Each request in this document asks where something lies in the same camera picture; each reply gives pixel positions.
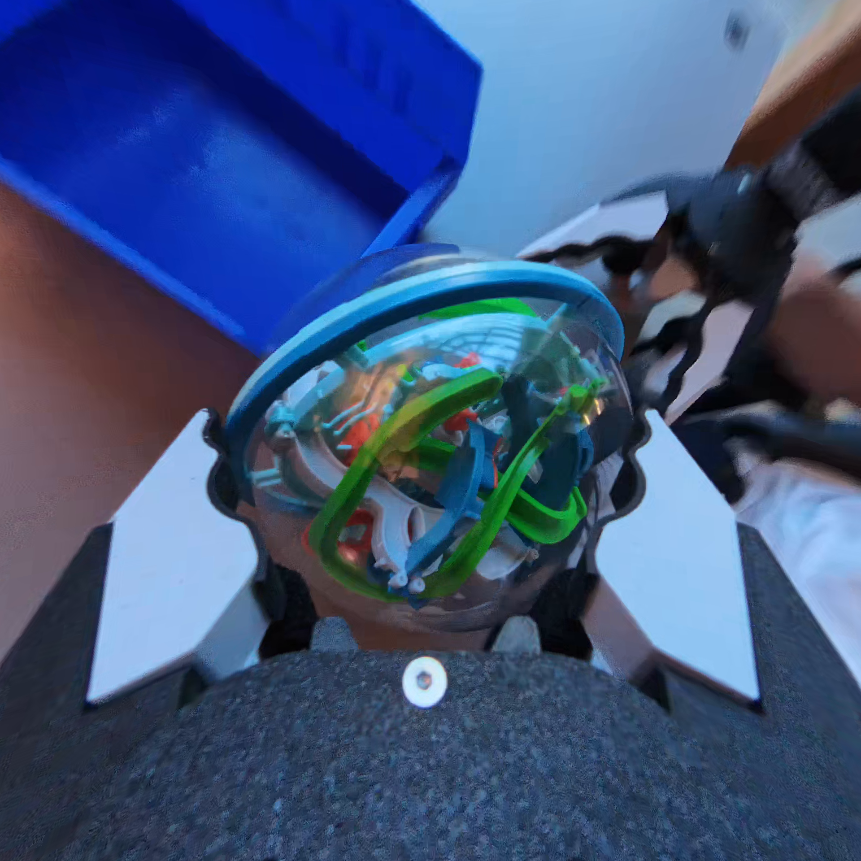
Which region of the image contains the blue plastic bin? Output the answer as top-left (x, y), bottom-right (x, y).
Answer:
top-left (0, 0), bottom-right (484, 356)

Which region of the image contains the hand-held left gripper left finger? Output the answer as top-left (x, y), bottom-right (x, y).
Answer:
top-left (86, 407), bottom-right (273, 705)

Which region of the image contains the person's white shirt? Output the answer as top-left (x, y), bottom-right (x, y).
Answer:
top-left (732, 457), bottom-right (861, 682)

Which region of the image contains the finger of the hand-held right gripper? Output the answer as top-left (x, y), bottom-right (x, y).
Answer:
top-left (631, 292), bottom-right (744, 421)
top-left (517, 194), bottom-right (677, 271)

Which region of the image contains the clear plastic maze ball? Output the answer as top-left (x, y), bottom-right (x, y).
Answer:
top-left (225, 244), bottom-right (636, 633)

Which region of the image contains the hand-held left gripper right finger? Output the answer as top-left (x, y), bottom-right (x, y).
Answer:
top-left (582, 407), bottom-right (764, 715)

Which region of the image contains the person's right hand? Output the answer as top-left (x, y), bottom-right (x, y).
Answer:
top-left (765, 269), bottom-right (861, 413)

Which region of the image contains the brown wooden panel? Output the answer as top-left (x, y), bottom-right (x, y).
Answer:
top-left (725, 0), bottom-right (861, 170)

